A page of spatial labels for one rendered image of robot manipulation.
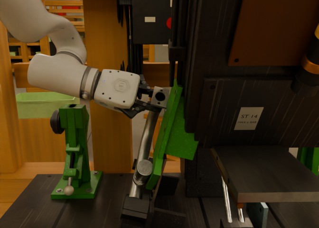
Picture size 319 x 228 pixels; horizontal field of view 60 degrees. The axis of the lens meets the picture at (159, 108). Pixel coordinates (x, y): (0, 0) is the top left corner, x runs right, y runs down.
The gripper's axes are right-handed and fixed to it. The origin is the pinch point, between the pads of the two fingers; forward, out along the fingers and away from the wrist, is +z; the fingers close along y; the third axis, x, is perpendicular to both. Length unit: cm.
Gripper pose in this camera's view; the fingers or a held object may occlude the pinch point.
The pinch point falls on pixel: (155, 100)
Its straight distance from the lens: 71.8
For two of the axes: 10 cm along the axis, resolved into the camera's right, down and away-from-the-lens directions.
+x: -2.0, 4.7, 8.6
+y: 1.7, -8.5, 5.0
